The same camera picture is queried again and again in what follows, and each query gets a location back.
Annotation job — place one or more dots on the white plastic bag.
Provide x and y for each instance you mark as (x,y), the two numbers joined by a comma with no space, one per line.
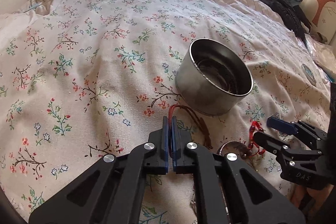
(322,55)

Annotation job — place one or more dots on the floral bed sheet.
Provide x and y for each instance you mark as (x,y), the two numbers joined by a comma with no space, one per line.
(97,76)

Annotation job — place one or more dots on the right human hand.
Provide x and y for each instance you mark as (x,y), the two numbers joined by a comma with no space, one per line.
(315,198)

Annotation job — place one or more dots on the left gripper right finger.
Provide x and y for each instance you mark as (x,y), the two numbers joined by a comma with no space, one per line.
(227,189)

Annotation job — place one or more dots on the black jacket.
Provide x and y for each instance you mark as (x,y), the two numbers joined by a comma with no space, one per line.
(292,16)

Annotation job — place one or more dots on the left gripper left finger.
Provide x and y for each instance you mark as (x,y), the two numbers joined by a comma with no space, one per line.
(112,189)

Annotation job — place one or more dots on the round blue patterned lid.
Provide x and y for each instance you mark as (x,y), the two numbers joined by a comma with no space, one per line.
(309,74)

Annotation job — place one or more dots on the round silver metal tin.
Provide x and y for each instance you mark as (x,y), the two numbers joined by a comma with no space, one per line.
(211,78)

